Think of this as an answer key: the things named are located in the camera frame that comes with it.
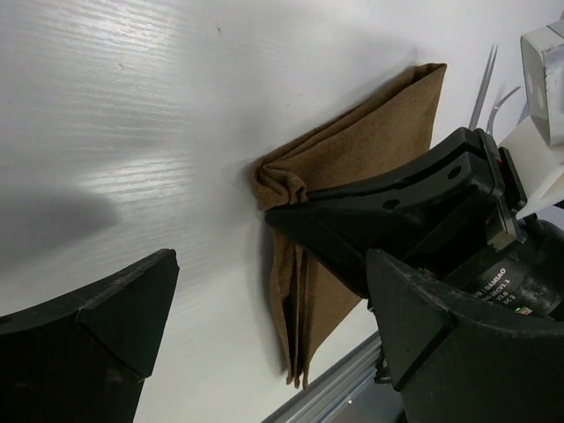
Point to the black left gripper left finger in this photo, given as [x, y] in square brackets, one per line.
[85, 355]

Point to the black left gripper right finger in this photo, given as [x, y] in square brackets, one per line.
[454, 358]

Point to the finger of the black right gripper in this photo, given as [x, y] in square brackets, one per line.
[405, 176]
[338, 232]

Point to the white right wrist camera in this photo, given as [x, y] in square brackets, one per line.
[536, 144]

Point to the brown cloth napkin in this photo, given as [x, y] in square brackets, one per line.
[391, 127]

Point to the aluminium rail frame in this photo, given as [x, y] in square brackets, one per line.
[346, 392]

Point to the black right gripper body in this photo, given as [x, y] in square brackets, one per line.
[475, 242]

